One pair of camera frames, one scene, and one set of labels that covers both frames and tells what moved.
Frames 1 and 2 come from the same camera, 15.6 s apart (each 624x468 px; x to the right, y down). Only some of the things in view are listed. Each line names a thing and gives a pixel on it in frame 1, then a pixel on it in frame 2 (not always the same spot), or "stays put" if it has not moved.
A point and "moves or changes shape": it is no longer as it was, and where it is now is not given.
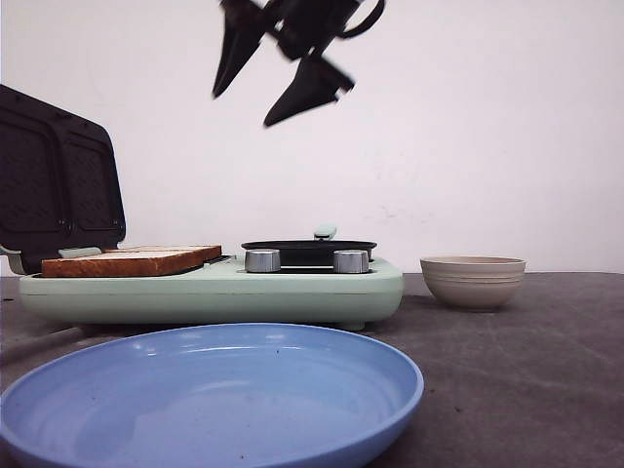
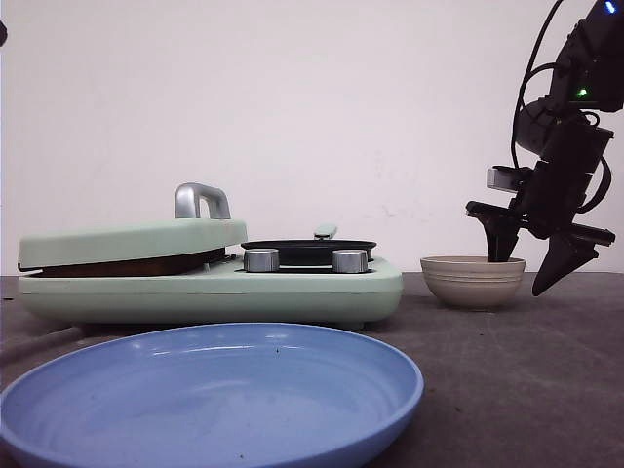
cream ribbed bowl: (473, 282) stays put
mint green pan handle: (327, 229) stays put
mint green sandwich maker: (216, 292) stays put
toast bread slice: (148, 261) moves or changes shape
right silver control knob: (351, 261) stays put
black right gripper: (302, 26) to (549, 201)
